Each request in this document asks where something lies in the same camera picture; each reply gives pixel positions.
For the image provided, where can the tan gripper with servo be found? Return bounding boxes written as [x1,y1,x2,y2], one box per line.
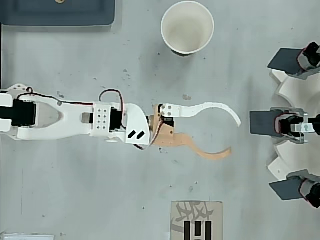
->
[149,101,242,161]

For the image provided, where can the black paper cup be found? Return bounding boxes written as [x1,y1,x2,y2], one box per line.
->
[160,1,215,57]

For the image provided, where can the grey paddle plate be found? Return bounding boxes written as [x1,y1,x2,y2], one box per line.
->
[249,110,278,138]
[268,176,307,201]
[267,48,305,76]

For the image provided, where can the cardboard card with black bars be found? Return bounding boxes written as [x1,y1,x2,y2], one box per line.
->
[170,200,224,240]

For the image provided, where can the white round machine base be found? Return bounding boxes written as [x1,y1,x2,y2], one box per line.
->
[266,68,320,181]

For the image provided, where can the dark grey tray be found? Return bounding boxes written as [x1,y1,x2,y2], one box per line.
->
[0,0,116,27]

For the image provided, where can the white flat object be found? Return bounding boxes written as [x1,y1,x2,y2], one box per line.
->
[0,233,55,240]

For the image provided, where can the red black gripper cable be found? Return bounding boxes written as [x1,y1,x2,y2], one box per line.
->
[133,109,165,151]

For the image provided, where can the red black arm cable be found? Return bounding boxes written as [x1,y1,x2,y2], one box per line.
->
[18,86,126,120]

